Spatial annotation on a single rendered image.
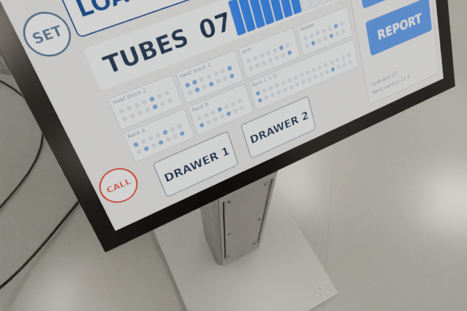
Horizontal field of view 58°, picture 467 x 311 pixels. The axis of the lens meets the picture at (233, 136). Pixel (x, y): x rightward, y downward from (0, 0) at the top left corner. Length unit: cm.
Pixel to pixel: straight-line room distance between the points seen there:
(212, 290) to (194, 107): 102
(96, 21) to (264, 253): 113
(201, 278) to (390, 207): 72
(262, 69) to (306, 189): 113
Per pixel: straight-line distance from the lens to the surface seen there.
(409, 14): 60
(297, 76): 51
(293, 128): 52
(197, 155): 48
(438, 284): 162
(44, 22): 44
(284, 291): 144
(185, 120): 47
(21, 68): 44
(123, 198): 48
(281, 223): 149
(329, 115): 54
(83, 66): 44
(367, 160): 169
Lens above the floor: 144
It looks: 60 degrees down
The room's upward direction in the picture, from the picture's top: 1 degrees clockwise
